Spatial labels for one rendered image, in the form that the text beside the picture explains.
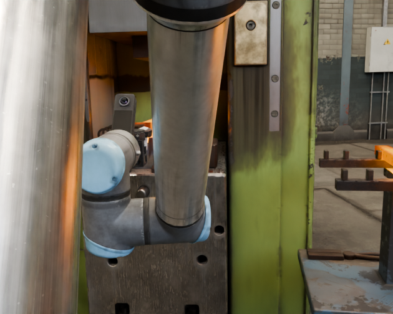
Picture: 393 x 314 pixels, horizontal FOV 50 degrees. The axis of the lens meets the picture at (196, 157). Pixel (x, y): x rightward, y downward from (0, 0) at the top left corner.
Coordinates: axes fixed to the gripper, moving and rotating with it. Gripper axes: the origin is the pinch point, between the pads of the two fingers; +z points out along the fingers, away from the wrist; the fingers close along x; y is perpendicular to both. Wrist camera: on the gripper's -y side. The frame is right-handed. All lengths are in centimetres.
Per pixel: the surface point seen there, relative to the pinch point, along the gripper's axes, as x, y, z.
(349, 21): 229, -93, 660
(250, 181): 29.2, 18.8, 16.7
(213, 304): 18, 47, -4
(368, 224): 131, 106, 214
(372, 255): 58, 31, -7
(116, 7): -4.8, -30.0, 3.5
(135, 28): -0.3, -24.7, 3.4
